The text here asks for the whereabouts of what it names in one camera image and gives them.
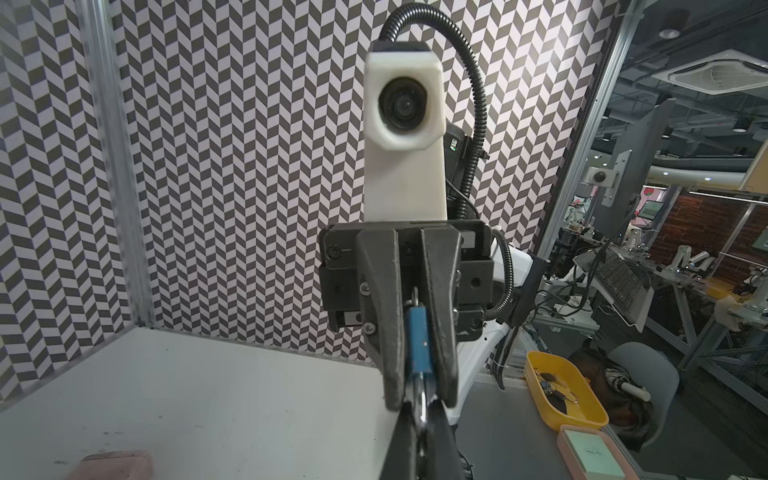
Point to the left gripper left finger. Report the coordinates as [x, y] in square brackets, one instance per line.
[401, 461]

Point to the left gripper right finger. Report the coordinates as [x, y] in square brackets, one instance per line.
[442, 459]

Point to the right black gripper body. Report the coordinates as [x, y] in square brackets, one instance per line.
[367, 272]

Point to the blue padlock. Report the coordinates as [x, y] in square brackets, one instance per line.
[419, 369]

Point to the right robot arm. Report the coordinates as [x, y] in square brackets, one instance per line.
[516, 274]

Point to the yellow plastic tray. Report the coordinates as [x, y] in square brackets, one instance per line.
[561, 394]

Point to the pink framed tablet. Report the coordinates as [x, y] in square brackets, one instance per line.
[591, 454]

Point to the grey office chair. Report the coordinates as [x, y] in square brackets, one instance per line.
[651, 370]

